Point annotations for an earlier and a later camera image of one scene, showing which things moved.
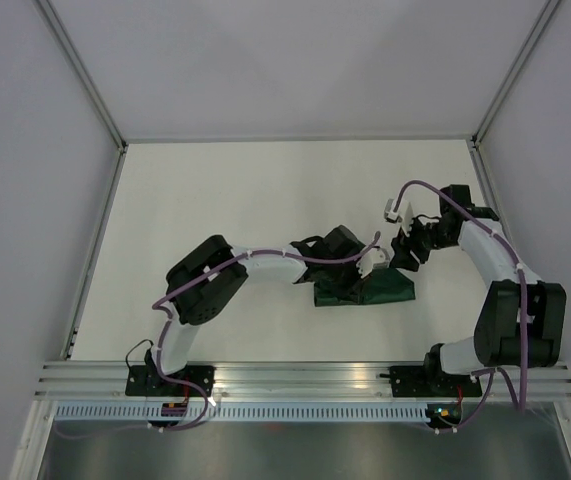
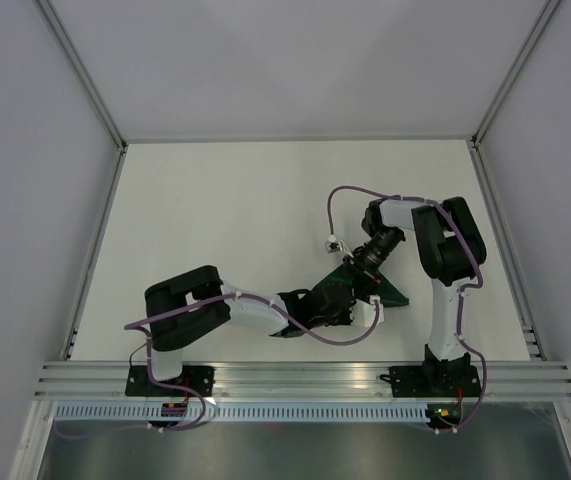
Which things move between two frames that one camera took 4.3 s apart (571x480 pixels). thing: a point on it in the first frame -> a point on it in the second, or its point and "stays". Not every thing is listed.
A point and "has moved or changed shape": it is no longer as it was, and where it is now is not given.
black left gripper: (352, 263) -> (346, 319)
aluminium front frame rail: (81, 379) stays
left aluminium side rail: (94, 254) stays
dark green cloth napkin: (380, 286) has moved or changed shape
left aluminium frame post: (85, 74) stays
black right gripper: (401, 246) -> (359, 262)
